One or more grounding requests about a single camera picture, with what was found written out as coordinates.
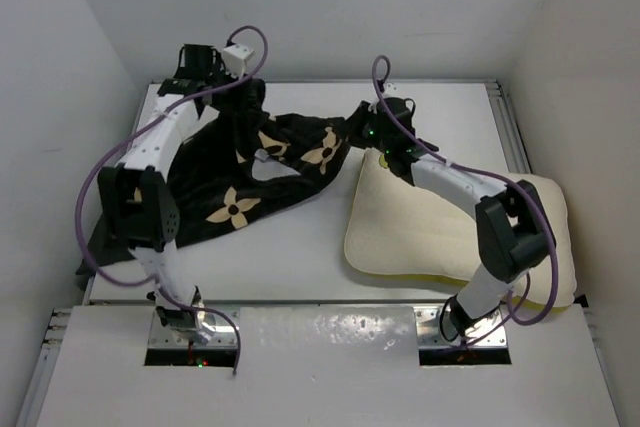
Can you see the black floral pillowcase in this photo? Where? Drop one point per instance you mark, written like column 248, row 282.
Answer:
column 230, row 174

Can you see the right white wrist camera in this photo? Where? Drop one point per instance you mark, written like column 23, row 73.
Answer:
column 390, row 90

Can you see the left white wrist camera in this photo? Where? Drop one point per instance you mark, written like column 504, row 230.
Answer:
column 236, row 58

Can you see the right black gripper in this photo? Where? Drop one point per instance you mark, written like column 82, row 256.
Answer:
column 353, row 123

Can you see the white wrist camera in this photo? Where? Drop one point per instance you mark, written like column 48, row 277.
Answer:
column 236, row 58
column 390, row 90

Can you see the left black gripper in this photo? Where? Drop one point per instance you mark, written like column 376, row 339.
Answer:
column 245, row 92

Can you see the cream foam pillow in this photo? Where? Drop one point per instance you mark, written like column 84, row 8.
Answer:
column 396, row 230

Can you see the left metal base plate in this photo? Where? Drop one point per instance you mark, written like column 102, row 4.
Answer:
column 215, row 333

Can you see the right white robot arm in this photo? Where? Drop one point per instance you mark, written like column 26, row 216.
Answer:
column 513, row 231

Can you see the white front cover board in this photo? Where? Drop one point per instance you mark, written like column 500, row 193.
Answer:
column 324, row 366

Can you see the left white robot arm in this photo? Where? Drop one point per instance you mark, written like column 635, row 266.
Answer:
column 140, row 212

